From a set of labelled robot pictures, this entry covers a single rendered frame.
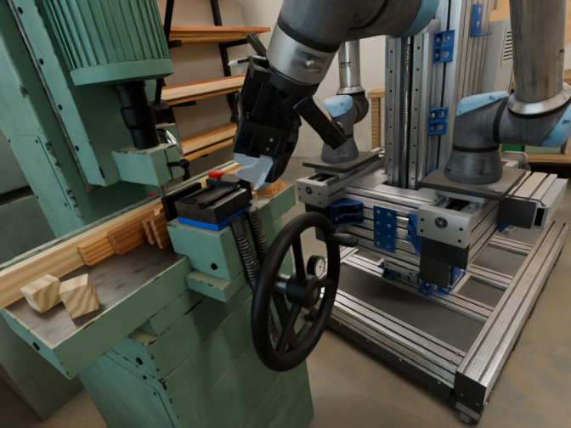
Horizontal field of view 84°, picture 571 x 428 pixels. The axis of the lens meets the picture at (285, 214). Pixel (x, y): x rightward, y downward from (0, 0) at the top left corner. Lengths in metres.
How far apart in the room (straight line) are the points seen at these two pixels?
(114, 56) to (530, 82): 0.82
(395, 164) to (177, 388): 1.00
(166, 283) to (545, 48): 0.84
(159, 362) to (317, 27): 0.56
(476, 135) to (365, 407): 1.01
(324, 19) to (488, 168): 0.77
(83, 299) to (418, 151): 1.05
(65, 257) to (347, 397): 1.11
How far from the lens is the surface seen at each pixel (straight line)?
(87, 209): 0.88
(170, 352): 0.65
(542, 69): 0.89
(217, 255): 0.54
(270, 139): 0.43
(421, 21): 0.47
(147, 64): 0.64
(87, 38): 0.65
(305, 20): 0.37
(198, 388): 0.75
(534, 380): 1.65
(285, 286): 0.59
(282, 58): 0.38
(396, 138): 1.24
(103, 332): 0.56
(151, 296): 0.58
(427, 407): 1.45
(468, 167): 1.03
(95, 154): 0.77
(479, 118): 1.00
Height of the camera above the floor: 1.19
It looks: 25 degrees down
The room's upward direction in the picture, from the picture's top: 8 degrees counter-clockwise
